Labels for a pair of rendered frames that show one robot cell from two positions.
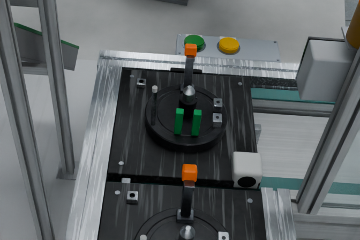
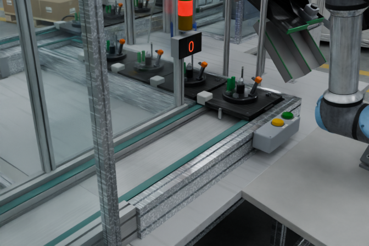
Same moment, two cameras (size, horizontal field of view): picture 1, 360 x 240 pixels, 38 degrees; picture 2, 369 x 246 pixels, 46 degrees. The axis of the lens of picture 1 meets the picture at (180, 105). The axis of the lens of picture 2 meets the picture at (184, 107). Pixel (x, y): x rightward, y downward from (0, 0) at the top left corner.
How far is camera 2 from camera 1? 1.98 m
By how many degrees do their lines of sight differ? 97
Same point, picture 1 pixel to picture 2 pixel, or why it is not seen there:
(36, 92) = (306, 107)
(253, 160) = (203, 94)
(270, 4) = (343, 201)
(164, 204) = (209, 84)
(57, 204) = not seen: hidden behind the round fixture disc
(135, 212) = (212, 79)
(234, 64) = (263, 120)
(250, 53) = (267, 127)
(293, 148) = (207, 127)
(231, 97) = (241, 108)
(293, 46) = (287, 186)
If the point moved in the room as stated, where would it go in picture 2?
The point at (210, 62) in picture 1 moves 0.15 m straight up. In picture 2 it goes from (270, 115) to (274, 77)
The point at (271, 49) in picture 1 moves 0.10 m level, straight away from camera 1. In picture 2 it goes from (265, 133) to (288, 146)
